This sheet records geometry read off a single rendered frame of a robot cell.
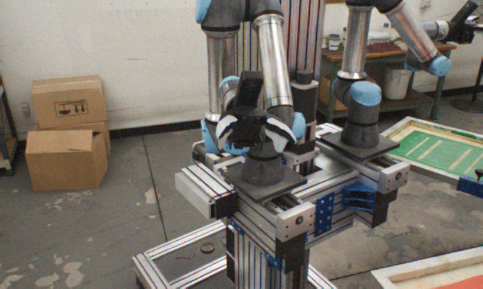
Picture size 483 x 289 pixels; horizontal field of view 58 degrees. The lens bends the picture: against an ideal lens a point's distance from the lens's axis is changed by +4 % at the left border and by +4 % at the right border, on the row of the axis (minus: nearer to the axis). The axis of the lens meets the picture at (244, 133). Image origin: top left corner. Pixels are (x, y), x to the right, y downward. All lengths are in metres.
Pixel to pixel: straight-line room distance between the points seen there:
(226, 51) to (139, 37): 3.32
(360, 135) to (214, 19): 0.79
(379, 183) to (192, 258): 1.43
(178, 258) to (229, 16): 1.85
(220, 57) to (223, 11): 0.14
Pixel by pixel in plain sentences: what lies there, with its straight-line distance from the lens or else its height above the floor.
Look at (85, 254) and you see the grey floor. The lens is 3.29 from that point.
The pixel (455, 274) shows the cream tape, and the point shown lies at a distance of 1.72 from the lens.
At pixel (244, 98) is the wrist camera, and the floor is 1.71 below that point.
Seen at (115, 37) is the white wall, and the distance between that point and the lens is 4.54.
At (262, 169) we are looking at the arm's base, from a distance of 1.42.
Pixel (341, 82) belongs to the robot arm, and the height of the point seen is 1.47.
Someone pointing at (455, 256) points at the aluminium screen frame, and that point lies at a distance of 1.74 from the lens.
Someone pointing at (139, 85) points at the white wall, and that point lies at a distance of 4.68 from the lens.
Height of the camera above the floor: 2.02
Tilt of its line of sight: 25 degrees down
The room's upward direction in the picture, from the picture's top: straight up
